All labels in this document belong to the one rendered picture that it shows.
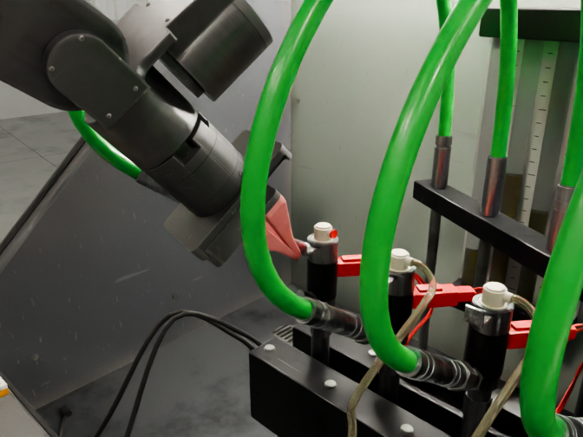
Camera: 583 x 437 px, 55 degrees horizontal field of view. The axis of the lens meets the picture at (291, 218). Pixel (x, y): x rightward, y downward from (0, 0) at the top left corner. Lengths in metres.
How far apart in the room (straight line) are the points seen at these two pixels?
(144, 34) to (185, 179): 0.10
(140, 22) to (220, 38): 0.05
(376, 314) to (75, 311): 0.53
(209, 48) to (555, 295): 0.24
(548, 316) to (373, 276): 0.08
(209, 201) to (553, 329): 0.25
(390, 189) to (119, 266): 0.55
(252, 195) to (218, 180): 0.09
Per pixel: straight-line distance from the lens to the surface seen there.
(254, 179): 0.30
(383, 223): 0.26
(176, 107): 0.38
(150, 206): 0.76
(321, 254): 0.49
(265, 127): 0.30
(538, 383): 0.25
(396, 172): 0.26
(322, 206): 0.89
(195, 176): 0.39
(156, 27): 0.36
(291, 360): 0.55
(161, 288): 0.81
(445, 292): 0.48
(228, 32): 0.37
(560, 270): 0.24
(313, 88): 0.85
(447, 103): 0.63
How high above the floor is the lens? 1.30
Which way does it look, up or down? 22 degrees down
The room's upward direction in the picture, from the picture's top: straight up
